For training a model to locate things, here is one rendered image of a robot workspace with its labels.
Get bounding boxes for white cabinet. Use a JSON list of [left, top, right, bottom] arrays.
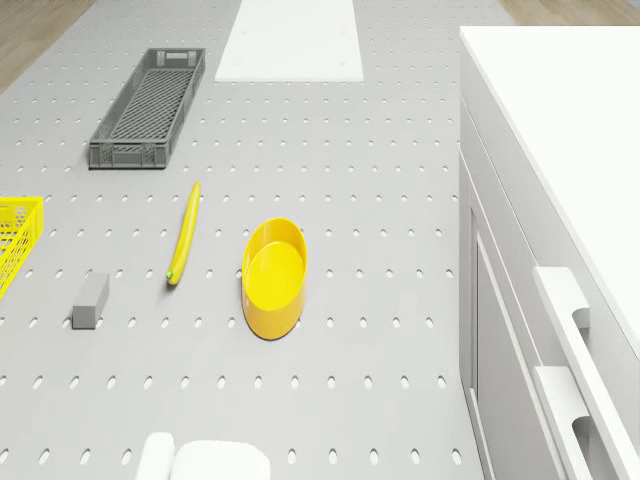
[[458, 24, 640, 480]]

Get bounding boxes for banana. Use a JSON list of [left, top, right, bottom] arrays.
[[166, 181, 202, 287]]

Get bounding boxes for grey cube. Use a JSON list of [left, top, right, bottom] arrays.
[[71, 272, 110, 331]]

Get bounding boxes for yellow basket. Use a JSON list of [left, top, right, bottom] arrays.
[[0, 196, 45, 301]]

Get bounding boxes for yellow bowl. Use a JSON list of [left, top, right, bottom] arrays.
[[241, 217, 308, 340]]

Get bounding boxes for dark grey basket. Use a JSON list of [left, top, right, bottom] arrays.
[[88, 47, 207, 171]]

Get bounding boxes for white board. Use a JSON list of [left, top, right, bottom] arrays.
[[214, 0, 365, 83]]

